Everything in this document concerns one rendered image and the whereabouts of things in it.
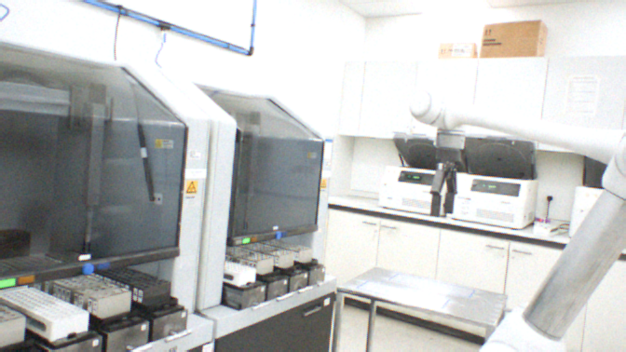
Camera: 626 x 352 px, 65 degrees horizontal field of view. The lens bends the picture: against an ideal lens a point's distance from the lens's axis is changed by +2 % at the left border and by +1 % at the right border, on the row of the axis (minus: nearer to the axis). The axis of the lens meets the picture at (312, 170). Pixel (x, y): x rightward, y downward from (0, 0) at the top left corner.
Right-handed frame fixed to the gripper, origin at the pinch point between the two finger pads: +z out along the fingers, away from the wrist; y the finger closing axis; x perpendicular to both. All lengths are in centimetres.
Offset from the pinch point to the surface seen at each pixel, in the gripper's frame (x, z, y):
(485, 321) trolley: -12.7, 38.0, 20.9
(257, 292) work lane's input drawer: 66, 42, -8
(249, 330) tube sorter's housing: 66, 55, -11
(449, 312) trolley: -0.2, 38.0, 20.2
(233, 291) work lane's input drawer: 71, 40, -17
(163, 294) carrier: 74, 36, -48
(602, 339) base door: -45, 91, 219
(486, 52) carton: 58, -105, 253
